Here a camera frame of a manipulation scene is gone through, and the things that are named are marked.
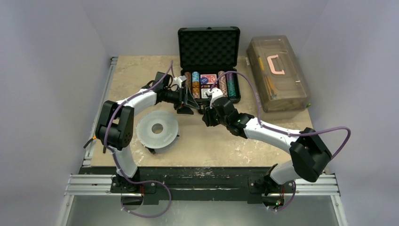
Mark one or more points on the white perforated cable spool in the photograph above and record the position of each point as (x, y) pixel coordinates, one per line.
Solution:
(158, 131)

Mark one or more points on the orange yellow chip stack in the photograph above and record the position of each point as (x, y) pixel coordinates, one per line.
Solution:
(196, 90)

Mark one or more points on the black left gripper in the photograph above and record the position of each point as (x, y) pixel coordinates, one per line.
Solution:
(188, 100)

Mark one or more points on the peach chip stack right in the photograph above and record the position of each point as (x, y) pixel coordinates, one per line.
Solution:
(222, 83)

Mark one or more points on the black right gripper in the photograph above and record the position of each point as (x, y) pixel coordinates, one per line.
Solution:
(211, 115)

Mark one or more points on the light blue chip stack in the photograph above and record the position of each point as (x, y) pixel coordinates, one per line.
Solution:
(195, 77)

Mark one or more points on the dark green chip stack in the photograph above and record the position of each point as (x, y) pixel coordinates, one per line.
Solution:
(231, 85)

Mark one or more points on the translucent plastic toolbox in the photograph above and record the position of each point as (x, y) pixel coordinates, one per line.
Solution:
(278, 77)

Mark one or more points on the black poker set case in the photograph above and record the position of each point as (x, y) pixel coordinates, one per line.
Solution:
(209, 50)

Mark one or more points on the long brown chip stack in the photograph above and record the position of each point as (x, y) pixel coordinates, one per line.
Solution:
(188, 81)

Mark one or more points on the red playing card deck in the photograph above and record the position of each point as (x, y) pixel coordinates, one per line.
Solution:
(211, 77)

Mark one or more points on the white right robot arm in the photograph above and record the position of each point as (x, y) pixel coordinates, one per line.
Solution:
(309, 154)

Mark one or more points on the aluminium frame rail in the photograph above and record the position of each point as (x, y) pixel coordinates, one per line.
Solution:
(326, 185)

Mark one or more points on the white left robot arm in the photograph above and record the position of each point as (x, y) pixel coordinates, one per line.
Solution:
(115, 124)

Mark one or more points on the blue playing card deck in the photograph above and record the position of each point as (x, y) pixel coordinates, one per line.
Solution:
(205, 93)

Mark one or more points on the blue small blind button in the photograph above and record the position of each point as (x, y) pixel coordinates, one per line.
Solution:
(204, 80)

